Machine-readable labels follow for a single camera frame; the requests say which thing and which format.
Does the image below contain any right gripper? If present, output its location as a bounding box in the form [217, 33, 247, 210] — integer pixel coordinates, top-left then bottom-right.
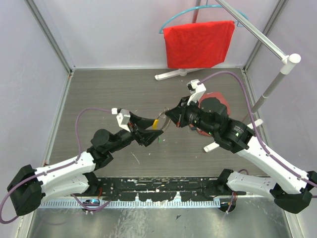
[165, 95, 217, 137]

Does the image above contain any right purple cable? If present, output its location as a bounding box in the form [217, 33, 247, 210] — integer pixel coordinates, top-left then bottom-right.
[198, 71, 317, 186]

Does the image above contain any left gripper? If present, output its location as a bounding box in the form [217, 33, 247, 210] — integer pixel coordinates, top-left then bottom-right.
[108, 112, 164, 154]

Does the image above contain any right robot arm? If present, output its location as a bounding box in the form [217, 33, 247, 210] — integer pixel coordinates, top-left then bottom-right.
[165, 97, 317, 214]

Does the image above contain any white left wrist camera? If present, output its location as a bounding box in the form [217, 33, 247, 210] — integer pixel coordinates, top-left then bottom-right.
[111, 108, 131, 132]

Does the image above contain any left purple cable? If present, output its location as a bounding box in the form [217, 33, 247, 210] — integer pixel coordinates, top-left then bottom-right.
[0, 108, 114, 224]

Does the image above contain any grey slotted cable duct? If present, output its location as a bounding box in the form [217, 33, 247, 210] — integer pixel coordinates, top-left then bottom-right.
[40, 198, 220, 209]

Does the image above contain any bright red cloth on hanger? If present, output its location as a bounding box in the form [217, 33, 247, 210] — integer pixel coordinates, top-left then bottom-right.
[163, 20, 235, 69]

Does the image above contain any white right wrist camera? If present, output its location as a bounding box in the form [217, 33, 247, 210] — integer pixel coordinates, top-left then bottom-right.
[187, 79, 206, 105]

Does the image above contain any white clothes rack stand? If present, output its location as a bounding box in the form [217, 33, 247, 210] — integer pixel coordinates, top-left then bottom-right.
[155, 0, 302, 153]

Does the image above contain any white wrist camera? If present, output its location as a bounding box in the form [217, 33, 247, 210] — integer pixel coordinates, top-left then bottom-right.
[111, 108, 131, 132]
[187, 79, 206, 105]

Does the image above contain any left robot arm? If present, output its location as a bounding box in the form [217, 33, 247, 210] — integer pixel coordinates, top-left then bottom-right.
[7, 110, 163, 216]

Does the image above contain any dark red crumpled shirt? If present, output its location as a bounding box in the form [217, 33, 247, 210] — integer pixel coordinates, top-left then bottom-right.
[189, 92, 231, 137]

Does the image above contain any purple cable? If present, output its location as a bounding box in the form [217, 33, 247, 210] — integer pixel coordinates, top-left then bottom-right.
[198, 71, 317, 186]
[0, 108, 114, 224]

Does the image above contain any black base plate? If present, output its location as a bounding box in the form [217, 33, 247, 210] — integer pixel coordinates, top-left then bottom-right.
[77, 177, 232, 201]

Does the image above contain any teal clothes hanger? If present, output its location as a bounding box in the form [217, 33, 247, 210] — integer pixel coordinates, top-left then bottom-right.
[158, 4, 249, 34]

